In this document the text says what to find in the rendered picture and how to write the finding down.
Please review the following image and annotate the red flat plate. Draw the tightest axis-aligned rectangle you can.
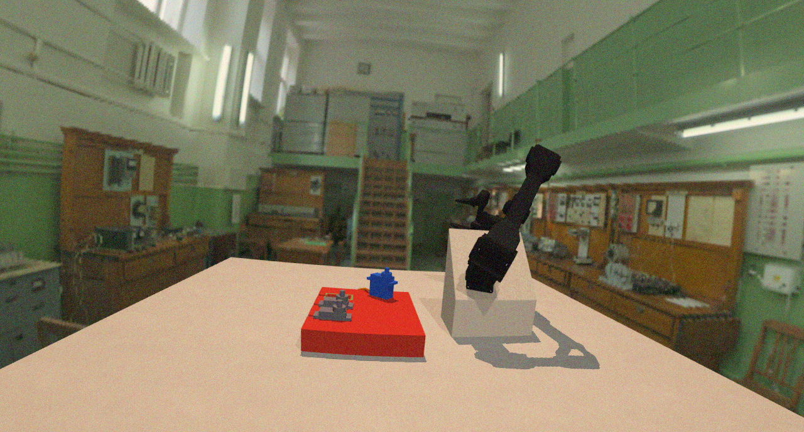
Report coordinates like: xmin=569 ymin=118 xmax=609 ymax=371
xmin=301 ymin=287 xmax=425 ymax=357

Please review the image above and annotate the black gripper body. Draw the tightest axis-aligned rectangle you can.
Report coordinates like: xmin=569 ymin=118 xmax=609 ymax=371
xmin=475 ymin=190 xmax=501 ymax=225

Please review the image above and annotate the blue micro servo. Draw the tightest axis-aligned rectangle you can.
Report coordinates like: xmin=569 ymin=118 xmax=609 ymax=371
xmin=358 ymin=267 xmax=398 ymax=300

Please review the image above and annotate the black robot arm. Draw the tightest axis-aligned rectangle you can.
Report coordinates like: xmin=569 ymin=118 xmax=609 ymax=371
xmin=465 ymin=144 xmax=562 ymax=293

